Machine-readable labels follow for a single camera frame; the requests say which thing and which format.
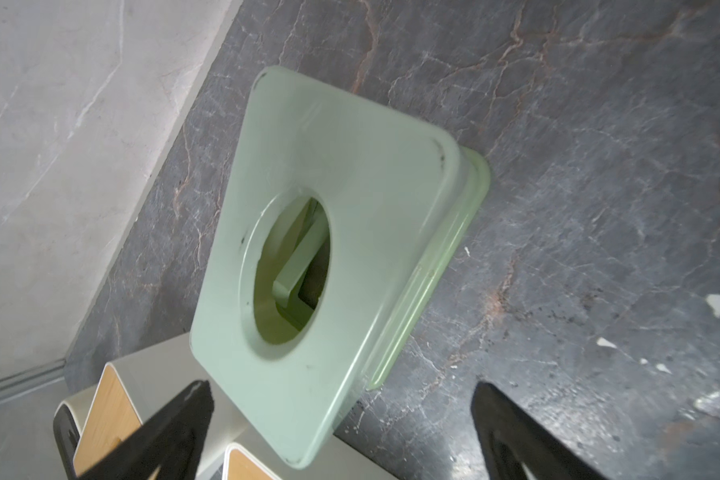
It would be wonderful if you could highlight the cream box dark lid back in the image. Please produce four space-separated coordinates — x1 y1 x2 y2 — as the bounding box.
53 386 96 480

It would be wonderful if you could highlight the bamboo-lid tissue box middle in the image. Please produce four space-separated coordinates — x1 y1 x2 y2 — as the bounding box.
221 434 397 480

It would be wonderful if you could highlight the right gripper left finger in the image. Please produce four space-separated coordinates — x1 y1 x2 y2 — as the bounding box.
78 380 214 480

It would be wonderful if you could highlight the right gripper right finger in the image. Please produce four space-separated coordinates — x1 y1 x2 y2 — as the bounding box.
470 382 604 479

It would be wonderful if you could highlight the large white bamboo-lid tissue box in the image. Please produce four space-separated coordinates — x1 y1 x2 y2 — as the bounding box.
73 334 248 479

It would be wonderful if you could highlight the green square tissue box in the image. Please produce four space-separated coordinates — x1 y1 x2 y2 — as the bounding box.
190 66 491 469

